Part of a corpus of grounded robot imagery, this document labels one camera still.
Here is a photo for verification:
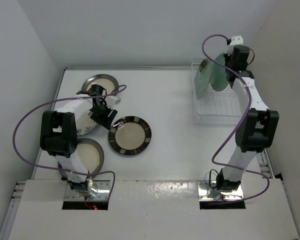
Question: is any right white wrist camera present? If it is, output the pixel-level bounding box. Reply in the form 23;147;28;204
227;35;244;47

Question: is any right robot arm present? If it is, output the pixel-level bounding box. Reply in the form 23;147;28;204
216;45;280;192

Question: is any purple cable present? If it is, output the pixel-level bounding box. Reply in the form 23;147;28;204
201;34;270;205
12;84;127;201

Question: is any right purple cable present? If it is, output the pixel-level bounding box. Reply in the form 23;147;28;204
201;34;270;205

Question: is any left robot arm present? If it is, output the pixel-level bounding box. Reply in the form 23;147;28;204
40;85;121;199

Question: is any blue floral white plate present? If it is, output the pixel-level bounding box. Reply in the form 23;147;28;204
75;110;98;137

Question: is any white wire dish rack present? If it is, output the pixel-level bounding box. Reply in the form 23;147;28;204
191;57;243;127

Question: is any teal flower plate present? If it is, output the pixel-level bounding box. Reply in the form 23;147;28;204
210;53;229;92
194;58;213;93

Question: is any grey rimmed plate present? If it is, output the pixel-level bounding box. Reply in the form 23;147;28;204
55;138;105;182
81;74;119;95

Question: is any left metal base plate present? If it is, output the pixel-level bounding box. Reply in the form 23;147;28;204
64;179;111;202

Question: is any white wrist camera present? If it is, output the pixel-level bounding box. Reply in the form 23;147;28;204
227;35;244;47
106;95;121;106

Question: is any metal base plate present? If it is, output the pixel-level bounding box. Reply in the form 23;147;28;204
64;179;111;202
197;180;244;202

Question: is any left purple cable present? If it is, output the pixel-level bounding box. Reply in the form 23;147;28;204
12;84;127;201

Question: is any black patterned rim plate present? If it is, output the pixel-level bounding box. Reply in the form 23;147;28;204
108;116;152;156

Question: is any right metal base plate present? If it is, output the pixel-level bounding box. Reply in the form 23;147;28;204
197;180;244;202

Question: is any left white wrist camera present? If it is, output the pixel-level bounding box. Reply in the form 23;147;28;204
106;95;121;106

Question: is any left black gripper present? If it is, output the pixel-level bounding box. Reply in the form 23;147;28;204
89;101;117;130

